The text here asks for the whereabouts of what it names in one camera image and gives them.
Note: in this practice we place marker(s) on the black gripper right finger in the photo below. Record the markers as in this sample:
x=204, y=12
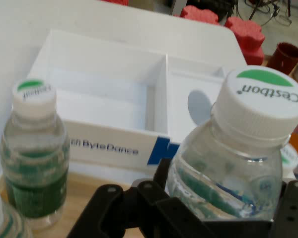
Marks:
x=294, y=210

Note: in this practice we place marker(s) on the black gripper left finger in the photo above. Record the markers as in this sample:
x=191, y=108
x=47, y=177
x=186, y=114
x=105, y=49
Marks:
x=139, y=210

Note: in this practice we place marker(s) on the water bottle green label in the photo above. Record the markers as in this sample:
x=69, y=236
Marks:
x=34, y=161
x=238, y=173
x=290, y=158
x=5, y=218

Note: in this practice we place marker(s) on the wooden tray cream rim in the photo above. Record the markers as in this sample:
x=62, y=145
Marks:
x=77, y=213

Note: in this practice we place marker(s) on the white cardboard box blue print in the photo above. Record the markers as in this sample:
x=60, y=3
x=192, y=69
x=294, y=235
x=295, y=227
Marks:
x=101, y=146

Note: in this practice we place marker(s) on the dark red cup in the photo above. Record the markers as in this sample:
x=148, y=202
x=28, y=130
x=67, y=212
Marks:
x=286, y=58

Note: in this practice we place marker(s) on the grey metal post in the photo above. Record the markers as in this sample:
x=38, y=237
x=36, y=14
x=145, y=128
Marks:
x=178, y=6

